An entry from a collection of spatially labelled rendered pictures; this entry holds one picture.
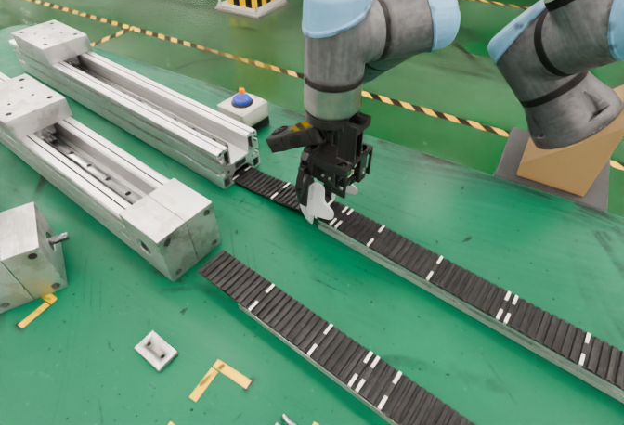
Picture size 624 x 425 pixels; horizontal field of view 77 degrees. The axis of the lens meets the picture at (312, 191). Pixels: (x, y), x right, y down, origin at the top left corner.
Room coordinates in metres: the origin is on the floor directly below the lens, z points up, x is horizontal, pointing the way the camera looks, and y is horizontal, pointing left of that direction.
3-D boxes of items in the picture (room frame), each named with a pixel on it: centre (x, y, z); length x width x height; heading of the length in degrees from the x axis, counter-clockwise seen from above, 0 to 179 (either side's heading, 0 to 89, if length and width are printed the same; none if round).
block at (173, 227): (0.42, 0.21, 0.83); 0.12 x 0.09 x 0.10; 143
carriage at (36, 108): (0.68, 0.57, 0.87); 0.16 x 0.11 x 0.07; 53
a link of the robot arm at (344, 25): (0.46, -0.03, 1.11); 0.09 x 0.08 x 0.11; 112
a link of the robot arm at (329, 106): (0.46, -0.03, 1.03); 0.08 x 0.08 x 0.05
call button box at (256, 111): (0.76, 0.16, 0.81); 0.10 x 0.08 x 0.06; 143
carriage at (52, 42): (0.98, 0.65, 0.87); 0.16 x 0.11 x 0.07; 53
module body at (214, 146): (0.83, 0.45, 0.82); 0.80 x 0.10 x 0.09; 53
